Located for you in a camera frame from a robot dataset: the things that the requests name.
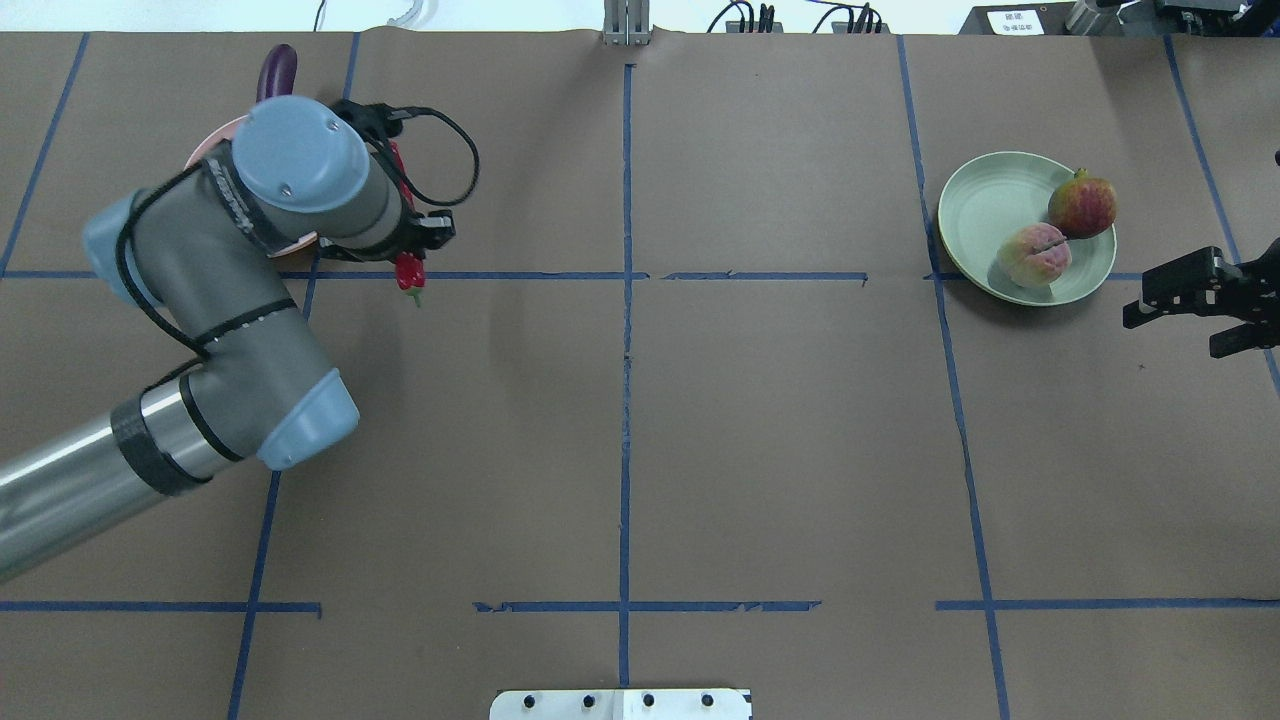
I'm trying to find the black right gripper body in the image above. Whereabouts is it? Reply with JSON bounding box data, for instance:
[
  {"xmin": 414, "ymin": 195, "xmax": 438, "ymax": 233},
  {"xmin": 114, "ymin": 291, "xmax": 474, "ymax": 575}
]
[{"xmin": 1206, "ymin": 238, "xmax": 1279, "ymax": 331}]

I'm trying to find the red yellow apple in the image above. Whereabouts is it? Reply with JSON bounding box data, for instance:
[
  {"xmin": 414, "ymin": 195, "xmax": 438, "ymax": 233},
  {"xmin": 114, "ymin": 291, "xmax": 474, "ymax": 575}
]
[{"xmin": 1046, "ymin": 168, "xmax": 1117, "ymax": 240}]

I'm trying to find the pink yellow peach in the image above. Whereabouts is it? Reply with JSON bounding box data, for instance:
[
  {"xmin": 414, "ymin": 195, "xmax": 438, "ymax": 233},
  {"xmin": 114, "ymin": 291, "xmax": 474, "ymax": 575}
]
[{"xmin": 996, "ymin": 223, "xmax": 1073, "ymax": 288}]

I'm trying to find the red chili pepper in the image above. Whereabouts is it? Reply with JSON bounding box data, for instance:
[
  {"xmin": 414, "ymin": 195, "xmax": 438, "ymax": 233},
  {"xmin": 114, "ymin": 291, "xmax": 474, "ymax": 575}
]
[{"xmin": 388, "ymin": 140, "xmax": 426, "ymax": 309}]

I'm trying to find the purple eggplant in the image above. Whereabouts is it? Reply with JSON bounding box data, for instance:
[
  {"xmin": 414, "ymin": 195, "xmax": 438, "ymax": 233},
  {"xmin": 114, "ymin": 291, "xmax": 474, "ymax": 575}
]
[{"xmin": 255, "ymin": 44, "xmax": 298, "ymax": 102}]

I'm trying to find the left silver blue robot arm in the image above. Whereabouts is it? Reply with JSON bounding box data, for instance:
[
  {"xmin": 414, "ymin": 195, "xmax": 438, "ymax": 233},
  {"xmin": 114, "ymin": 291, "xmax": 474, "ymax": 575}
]
[{"xmin": 3, "ymin": 95, "xmax": 407, "ymax": 580}]

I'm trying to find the light green plate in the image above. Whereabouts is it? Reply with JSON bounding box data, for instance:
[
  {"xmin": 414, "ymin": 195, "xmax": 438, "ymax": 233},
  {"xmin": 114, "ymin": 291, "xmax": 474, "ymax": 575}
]
[{"xmin": 936, "ymin": 151, "xmax": 1117, "ymax": 307}]

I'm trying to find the white label card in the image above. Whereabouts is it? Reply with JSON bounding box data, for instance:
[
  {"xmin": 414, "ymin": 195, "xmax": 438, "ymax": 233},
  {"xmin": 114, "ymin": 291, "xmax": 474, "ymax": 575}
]
[{"xmin": 986, "ymin": 8, "xmax": 1044, "ymax": 37}]

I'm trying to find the pink plate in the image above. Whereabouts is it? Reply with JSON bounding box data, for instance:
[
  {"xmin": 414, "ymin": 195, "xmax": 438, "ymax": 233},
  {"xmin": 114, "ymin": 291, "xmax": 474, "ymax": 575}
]
[{"xmin": 186, "ymin": 113, "xmax": 321, "ymax": 258}]

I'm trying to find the aluminium frame post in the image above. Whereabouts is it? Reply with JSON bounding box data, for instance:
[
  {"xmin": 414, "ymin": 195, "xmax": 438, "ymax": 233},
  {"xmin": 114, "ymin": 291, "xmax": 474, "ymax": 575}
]
[{"xmin": 602, "ymin": 0, "xmax": 653, "ymax": 47}]

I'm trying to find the white camera stand post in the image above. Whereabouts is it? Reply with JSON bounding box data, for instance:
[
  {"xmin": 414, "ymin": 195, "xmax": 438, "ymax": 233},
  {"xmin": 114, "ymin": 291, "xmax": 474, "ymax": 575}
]
[{"xmin": 488, "ymin": 688, "xmax": 754, "ymax": 719}]

